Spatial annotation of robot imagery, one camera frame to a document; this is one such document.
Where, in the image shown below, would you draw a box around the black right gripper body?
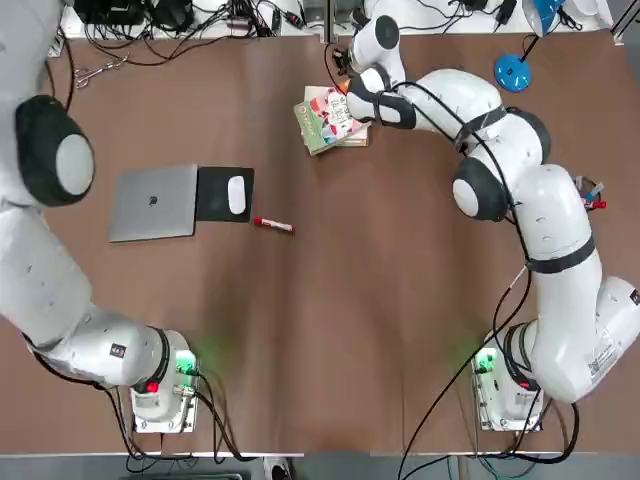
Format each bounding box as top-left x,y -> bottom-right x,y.
329,44 -> 355,77

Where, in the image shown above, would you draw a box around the green fruit cover book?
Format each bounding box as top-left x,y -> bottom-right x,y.
293,85 -> 374,158

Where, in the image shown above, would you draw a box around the grey closed laptop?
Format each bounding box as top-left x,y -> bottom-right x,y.
108,163 -> 200,245

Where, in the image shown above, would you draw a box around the black power adapter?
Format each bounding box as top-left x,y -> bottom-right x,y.
494,0 -> 519,27

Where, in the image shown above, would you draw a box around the white computer mouse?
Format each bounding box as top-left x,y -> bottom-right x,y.
226,175 -> 247,217

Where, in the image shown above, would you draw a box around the blue desk lamp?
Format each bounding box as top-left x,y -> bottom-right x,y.
493,0 -> 565,95

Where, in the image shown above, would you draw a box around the red capped white marker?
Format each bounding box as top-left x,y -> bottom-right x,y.
252,215 -> 297,237

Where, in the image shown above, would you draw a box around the black mouse mat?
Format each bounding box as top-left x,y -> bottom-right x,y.
193,166 -> 256,223

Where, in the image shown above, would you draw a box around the black equipment box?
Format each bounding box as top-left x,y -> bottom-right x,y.
74,0 -> 147,27

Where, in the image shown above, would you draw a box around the silver metal scissors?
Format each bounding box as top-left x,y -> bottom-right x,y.
73,53 -> 131,91

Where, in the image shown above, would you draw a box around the black pen holder cup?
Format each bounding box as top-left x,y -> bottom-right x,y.
574,174 -> 609,211

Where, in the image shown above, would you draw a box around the aluminium frame post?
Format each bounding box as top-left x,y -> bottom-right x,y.
322,0 -> 336,45

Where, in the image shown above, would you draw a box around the cable hub with plugs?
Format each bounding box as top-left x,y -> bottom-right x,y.
227,13 -> 274,37

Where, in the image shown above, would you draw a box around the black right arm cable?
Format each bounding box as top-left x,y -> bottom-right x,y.
323,42 -> 584,480

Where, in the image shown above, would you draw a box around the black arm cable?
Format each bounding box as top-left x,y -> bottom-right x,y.
24,29 -> 306,464
323,42 -> 584,480

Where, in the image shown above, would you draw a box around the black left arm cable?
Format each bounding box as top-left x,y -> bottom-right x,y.
24,29 -> 306,464

